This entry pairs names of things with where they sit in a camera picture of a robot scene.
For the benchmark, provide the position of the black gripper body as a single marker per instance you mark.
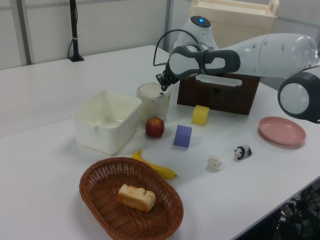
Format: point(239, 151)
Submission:
point(170, 78)

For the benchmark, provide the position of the black pole stand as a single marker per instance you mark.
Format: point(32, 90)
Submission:
point(74, 37)

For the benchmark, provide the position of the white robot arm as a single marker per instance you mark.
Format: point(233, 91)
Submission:
point(275, 55)

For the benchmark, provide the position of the brown wicker basket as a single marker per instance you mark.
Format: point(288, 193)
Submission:
point(105, 212)

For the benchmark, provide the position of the pink round plate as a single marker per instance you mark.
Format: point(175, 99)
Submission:
point(282, 130)

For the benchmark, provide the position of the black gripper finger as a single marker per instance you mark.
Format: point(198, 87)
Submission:
point(163, 87)
point(169, 84)

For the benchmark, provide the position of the red apple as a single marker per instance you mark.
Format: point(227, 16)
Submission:
point(155, 128)

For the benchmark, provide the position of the black white panda toy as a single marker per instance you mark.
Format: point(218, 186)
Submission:
point(243, 152)

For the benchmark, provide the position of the crumpled white paper ball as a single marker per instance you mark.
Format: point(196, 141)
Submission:
point(214, 163)

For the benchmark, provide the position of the yellow foam cube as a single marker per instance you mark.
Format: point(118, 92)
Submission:
point(200, 115)

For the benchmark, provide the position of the yellow banana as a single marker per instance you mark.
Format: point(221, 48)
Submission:
point(160, 170)

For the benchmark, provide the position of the white mini trash can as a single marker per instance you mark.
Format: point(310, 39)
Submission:
point(155, 105)

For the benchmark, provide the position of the dark brown wooden box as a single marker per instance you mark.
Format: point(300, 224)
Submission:
point(225, 102)

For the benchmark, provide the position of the purple foam cube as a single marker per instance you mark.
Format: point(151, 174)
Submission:
point(183, 137)

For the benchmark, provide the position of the cream plastic bin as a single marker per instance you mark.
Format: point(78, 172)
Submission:
point(100, 135)

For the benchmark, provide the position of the toasted bread loaf piece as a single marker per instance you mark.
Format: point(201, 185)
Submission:
point(136, 198)

